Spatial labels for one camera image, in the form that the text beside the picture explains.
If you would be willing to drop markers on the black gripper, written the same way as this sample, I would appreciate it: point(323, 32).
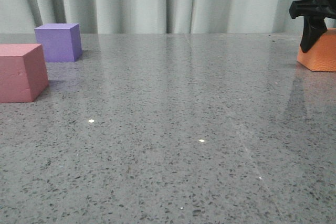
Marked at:
point(314, 12)

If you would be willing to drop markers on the orange foam cube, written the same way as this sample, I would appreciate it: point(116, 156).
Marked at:
point(321, 57)

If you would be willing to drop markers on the grey pleated curtain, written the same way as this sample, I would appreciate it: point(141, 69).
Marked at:
point(152, 16)

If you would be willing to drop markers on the purple foam cube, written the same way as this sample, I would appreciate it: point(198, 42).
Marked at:
point(61, 42)

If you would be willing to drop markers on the pink foam cube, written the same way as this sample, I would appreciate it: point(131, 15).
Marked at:
point(23, 72)

